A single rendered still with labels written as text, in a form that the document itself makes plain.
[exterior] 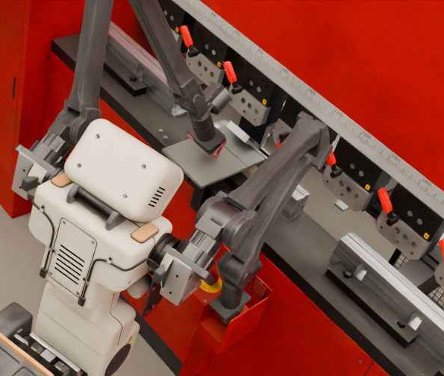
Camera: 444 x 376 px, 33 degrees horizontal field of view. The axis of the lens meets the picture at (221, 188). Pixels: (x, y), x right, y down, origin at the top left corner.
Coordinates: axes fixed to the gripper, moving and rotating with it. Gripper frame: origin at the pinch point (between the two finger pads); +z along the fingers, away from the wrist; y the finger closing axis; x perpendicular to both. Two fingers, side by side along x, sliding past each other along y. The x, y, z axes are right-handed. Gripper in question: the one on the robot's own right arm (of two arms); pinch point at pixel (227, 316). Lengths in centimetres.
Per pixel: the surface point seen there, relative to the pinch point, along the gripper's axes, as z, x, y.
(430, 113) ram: -65, -15, 45
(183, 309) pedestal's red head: 2.5, 10.9, -7.2
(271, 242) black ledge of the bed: -9.2, 6.0, 22.2
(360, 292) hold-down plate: -10.7, -22.7, 28.3
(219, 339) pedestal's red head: 1.4, -3.2, -6.4
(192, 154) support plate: -22.9, 37.7, 19.0
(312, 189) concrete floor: 107, 62, 130
